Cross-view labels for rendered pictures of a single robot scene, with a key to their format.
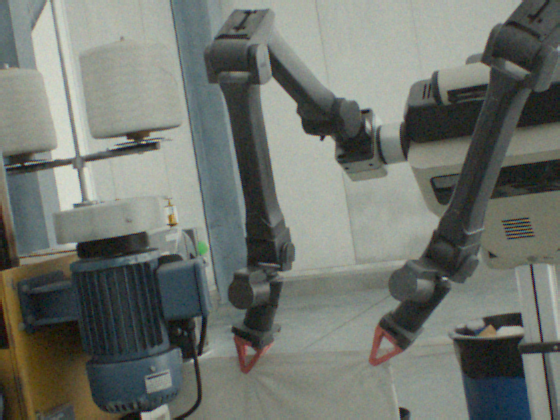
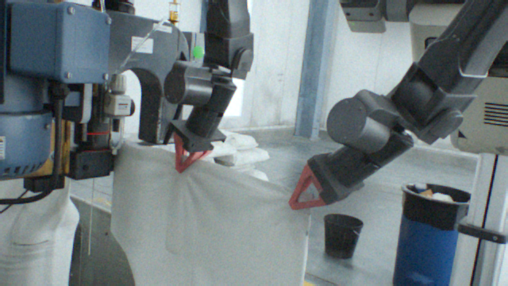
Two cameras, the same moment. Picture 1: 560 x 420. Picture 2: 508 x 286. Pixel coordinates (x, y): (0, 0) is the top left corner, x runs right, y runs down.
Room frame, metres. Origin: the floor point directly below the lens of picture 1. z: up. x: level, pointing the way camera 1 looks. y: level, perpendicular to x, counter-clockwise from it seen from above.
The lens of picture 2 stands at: (1.09, -0.18, 1.25)
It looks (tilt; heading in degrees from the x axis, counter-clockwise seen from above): 9 degrees down; 10
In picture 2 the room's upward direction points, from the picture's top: 6 degrees clockwise
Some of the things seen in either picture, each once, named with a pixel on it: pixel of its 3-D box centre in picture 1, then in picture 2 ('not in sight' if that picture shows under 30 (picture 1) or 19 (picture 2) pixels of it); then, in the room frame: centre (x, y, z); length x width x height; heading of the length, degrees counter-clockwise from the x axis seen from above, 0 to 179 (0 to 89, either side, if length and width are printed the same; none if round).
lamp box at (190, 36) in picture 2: (186, 249); (186, 51); (2.12, 0.20, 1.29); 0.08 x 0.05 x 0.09; 66
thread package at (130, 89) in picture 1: (130, 90); not in sight; (1.73, 0.22, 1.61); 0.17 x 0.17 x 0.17
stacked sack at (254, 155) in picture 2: not in sight; (236, 154); (5.31, 0.78, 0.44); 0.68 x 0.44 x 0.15; 156
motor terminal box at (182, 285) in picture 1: (186, 295); (63, 53); (1.59, 0.17, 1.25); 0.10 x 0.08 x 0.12; 1
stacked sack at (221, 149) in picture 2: not in sight; (198, 147); (4.76, 1.00, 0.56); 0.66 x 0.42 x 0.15; 156
